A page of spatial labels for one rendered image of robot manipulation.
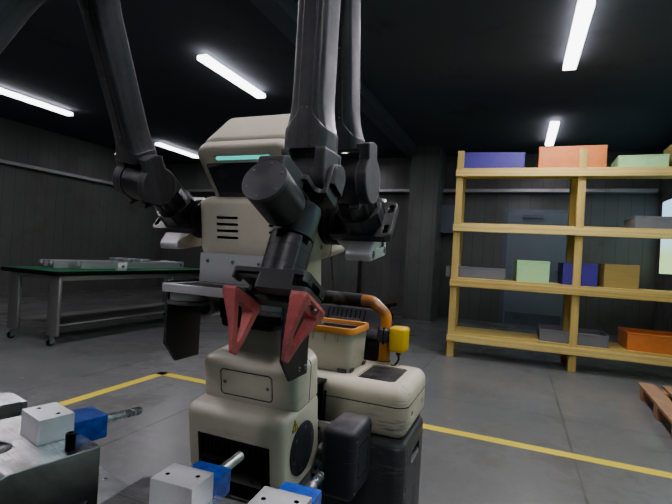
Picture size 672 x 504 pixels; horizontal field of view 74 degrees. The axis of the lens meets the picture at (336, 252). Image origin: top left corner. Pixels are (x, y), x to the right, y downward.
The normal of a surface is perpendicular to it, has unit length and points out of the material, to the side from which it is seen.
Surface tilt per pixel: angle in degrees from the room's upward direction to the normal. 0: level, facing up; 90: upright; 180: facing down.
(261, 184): 64
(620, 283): 90
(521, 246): 90
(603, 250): 90
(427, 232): 90
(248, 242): 98
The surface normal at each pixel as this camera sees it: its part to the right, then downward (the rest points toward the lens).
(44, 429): 0.80, 0.04
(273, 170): -0.31, -0.47
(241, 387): -0.38, 0.11
